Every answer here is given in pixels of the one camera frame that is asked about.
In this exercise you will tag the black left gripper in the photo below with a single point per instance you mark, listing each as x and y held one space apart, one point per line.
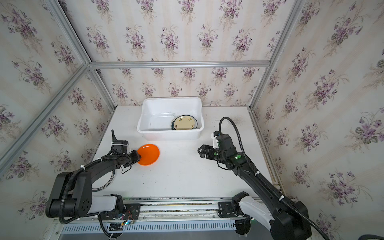
134 154

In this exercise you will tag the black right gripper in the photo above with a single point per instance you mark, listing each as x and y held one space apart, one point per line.
208 152

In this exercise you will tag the orange plate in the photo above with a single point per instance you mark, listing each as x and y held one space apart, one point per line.
149 154

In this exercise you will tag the yellowish cream plate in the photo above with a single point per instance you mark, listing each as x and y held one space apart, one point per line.
184 122

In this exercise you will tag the white green rim plate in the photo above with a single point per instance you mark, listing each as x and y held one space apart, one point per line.
113 174

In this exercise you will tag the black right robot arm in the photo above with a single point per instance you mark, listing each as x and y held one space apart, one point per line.
284 219

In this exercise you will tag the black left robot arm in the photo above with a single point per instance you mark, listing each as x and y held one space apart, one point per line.
72 195

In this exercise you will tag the white plastic bin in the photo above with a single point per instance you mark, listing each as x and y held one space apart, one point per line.
158 114

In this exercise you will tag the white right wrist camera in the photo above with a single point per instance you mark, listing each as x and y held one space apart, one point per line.
214 136

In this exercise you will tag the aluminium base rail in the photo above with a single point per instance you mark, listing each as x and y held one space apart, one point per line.
163 215

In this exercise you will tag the aluminium frame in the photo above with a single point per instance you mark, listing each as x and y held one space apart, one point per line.
139 46

